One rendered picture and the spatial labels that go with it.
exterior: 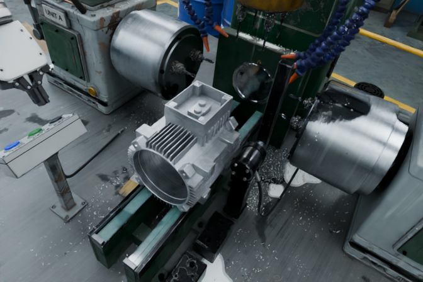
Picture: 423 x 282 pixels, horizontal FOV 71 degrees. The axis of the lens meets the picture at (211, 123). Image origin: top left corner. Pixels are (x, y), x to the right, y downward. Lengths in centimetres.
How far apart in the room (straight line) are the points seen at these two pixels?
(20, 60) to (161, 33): 37
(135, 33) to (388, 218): 80
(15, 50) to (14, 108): 58
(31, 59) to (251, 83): 60
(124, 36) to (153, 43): 10
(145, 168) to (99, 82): 45
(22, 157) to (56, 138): 7
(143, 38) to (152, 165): 37
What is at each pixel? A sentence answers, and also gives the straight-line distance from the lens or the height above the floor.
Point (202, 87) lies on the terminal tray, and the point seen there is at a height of 113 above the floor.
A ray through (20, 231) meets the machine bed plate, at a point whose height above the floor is 80.
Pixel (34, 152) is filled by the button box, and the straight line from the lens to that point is 70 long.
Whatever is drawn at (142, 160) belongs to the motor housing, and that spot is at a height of 100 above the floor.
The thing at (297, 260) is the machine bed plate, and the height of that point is 80.
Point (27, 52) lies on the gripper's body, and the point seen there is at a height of 121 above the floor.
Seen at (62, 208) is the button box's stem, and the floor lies 81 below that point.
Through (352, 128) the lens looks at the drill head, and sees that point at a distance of 72.
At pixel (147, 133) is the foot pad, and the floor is 107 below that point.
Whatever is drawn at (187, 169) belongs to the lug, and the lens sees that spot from 59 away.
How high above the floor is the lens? 155
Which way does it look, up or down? 42 degrees down
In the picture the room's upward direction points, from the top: 8 degrees clockwise
